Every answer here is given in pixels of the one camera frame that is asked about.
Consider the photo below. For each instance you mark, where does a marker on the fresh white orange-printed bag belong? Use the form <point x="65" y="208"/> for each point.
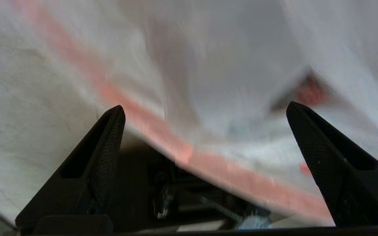
<point x="225" y="65"/>

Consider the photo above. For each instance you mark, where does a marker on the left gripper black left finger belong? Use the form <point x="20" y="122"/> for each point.
<point x="77" y="190"/>

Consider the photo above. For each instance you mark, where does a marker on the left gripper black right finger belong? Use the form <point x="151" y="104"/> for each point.
<point x="346" y="177"/>

